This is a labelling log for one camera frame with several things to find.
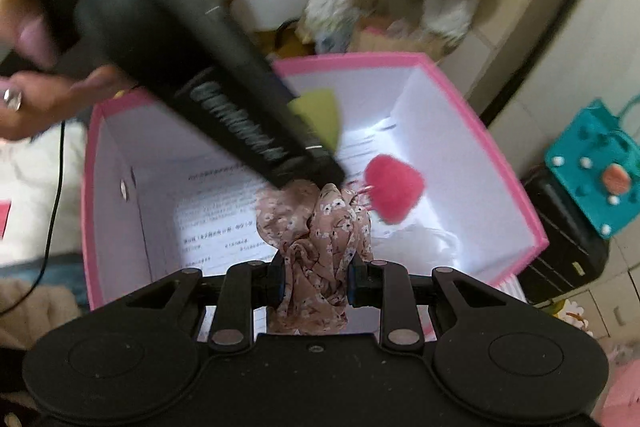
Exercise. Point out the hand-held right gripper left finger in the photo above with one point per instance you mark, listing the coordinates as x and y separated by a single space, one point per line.
277 282

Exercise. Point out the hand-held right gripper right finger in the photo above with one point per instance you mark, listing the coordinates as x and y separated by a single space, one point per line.
354 287

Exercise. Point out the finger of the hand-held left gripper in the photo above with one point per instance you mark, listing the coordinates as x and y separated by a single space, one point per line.
310 167

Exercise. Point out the green makeup sponge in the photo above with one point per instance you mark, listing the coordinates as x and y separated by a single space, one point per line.
320 112

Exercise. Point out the floral fabric scrunchie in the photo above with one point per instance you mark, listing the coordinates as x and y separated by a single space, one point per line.
320 232

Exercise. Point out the white mesh bath puff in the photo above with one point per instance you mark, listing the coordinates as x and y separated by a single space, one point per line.
425 242

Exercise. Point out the pink fluffy puff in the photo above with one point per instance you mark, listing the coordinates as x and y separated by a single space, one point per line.
395 187

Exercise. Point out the pink cardboard box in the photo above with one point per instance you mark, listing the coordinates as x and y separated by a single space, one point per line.
500 187

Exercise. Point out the person's left hand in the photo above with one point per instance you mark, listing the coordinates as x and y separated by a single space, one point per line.
50 102

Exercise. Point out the printed paper sheet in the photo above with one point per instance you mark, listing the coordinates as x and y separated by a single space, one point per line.
215 217

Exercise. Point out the black suitcase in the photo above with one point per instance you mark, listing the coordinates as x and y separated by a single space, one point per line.
560 247

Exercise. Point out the white flower ornament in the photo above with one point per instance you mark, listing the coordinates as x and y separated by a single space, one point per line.
572 317

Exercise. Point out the white cloth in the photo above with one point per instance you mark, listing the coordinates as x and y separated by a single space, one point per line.
30 207

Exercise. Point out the beige fluffy cloth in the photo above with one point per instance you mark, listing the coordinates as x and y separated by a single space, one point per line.
30 312

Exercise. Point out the teal felt tote bag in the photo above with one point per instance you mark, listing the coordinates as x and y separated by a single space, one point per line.
585 187

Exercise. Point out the beige wardrobe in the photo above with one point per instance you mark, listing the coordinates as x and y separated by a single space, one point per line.
550 57

